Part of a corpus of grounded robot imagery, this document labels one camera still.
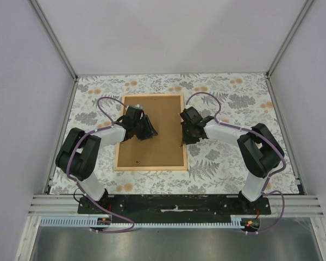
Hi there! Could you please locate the brown cardboard backing board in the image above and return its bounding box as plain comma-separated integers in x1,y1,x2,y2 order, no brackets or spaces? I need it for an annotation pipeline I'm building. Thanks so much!
117,96,185,167

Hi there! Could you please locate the light wooden picture frame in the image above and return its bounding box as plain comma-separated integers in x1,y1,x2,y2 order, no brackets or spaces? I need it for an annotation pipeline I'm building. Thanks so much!
113,94,189,172

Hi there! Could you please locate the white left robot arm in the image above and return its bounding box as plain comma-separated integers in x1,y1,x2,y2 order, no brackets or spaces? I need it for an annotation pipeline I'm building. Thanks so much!
55,106,158,214

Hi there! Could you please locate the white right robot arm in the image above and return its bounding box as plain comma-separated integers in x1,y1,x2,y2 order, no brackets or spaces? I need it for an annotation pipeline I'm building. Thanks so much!
180,107,286,214

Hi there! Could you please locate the floral patterned table mat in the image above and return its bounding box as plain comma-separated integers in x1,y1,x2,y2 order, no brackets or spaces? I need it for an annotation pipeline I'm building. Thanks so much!
49,72,305,195

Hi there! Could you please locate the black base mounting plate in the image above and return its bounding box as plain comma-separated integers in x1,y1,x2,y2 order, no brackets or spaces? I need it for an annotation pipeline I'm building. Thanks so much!
78,194,271,219

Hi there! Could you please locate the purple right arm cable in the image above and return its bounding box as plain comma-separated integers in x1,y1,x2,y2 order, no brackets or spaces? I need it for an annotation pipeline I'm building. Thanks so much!
185,91,286,235

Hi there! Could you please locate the aluminium front rail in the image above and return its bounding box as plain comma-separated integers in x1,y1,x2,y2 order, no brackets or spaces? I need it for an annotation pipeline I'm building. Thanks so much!
28,195,324,218

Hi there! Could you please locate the left aluminium frame post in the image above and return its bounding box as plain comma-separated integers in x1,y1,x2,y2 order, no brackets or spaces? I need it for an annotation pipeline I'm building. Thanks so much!
28,0,78,81

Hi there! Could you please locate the aluminium frame post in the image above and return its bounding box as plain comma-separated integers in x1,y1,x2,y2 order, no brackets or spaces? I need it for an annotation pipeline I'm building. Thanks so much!
266,0,315,79
28,0,78,81

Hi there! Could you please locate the white slotted cable duct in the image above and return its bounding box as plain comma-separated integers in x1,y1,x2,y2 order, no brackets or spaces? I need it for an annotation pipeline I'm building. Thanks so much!
40,216,244,229

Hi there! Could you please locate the right aluminium frame post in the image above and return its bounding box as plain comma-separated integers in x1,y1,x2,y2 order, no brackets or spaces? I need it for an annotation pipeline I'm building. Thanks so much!
266,0,315,79

